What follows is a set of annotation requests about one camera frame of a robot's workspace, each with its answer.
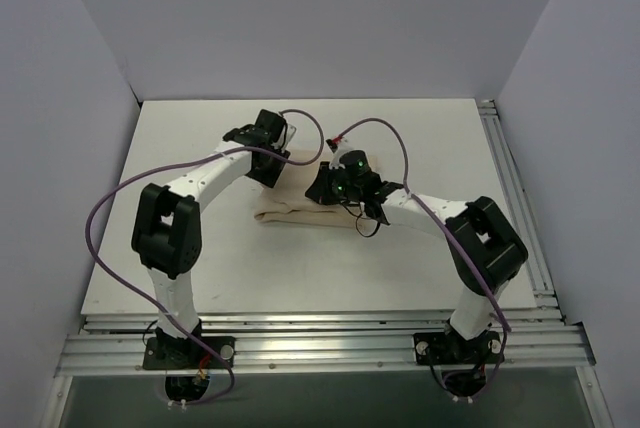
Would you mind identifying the beige cloth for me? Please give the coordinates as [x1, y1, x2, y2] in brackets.
[253, 152, 355, 229]

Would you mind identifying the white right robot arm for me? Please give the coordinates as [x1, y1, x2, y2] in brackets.
[305, 150, 529, 361]

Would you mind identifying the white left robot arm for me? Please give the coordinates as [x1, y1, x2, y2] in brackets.
[132, 110, 296, 367]

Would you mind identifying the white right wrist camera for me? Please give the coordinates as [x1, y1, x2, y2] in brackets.
[326, 136, 353, 162]

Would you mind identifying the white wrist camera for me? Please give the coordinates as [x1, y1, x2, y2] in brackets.
[326, 136, 353, 162]
[279, 123, 297, 149]

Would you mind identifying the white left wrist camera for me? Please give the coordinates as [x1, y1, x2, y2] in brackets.
[279, 123, 297, 149]

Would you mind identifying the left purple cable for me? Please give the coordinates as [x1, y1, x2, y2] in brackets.
[85, 107, 325, 405]

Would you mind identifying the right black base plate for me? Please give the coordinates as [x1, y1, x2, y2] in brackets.
[412, 330, 504, 366]

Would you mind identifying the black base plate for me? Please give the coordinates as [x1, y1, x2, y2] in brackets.
[142, 335, 236, 371]
[412, 330, 504, 366]

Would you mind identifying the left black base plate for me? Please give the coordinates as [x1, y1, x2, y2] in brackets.
[142, 335, 236, 371]

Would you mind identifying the aluminium rail frame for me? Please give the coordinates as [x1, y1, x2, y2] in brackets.
[53, 98, 596, 379]

